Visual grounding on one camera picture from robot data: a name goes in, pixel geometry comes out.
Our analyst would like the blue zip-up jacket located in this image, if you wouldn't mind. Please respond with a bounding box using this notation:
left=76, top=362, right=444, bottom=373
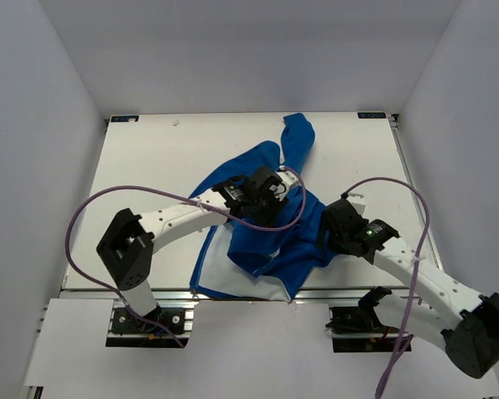
left=190, top=113, right=336, bottom=302

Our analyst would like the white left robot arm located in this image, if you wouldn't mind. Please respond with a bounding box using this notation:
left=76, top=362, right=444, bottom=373
left=96, top=166, right=299, bottom=332

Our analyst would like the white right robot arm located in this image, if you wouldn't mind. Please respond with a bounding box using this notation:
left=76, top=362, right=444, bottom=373
left=317, top=199, right=499, bottom=379

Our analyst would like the blue right corner label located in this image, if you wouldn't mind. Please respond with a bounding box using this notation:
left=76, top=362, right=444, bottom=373
left=357, top=111, right=387, bottom=120

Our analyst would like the blue corner label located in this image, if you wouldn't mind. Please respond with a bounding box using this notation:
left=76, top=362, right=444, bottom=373
left=357, top=111, right=387, bottom=120
left=110, top=115, right=139, bottom=123

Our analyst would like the blue left corner label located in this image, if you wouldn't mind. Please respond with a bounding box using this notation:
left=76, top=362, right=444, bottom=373
left=110, top=115, right=139, bottom=123

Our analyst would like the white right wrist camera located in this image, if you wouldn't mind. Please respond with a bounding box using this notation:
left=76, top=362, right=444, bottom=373
left=341, top=193, right=366, bottom=215

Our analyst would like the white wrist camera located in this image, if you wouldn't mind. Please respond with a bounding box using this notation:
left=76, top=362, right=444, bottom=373
left=341, top=193, right=366, bottom=215
left=274, top=165, right=300, bottom=200

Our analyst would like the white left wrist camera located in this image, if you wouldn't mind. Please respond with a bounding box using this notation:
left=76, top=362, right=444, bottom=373
left=274, top=165, right=300, bottom=200

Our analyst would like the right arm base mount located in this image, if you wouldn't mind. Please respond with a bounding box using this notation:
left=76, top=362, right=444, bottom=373
left=325, top=287, right=398, bottom=353

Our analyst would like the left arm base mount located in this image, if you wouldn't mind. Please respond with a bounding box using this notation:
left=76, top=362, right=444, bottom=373
left=106, top=304, right=194, bottom=349

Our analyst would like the aluminium table front rail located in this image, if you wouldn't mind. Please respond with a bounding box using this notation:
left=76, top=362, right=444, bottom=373
left=57, top=288, right=404, bottom=303

